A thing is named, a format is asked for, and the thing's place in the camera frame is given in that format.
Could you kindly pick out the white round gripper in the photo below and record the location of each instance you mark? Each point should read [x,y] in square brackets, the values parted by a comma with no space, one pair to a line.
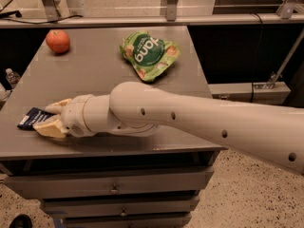
[73,115]

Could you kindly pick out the dark blue rxbar wrapper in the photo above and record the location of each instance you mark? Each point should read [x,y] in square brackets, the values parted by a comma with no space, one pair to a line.
[35,115]

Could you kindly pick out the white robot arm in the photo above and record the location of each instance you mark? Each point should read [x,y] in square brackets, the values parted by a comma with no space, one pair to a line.
[271,133]

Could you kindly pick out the clear water bottle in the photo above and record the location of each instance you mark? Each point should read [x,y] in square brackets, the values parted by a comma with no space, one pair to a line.
[12,77]

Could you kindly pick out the red apple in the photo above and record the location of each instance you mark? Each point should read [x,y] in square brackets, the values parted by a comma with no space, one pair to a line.
[58,41]

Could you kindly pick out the top drawer knob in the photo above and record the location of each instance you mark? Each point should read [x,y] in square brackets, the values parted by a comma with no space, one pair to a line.
[114,189]

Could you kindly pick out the drawer knob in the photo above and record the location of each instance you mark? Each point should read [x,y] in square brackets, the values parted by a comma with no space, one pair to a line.
[114,189]
[123,213]

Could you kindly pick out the black shoe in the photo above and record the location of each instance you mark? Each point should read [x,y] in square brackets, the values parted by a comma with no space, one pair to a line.
[21,221]

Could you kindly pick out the green dang chips bag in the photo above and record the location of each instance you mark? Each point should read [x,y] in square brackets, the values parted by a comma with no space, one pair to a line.
[149,56]

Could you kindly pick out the grey drawer cabinet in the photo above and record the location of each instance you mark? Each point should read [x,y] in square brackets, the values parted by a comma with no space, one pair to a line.
[159,177]

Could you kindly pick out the aluminium frame rail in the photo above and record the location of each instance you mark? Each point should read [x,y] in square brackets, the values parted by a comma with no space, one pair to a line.
[75,22]

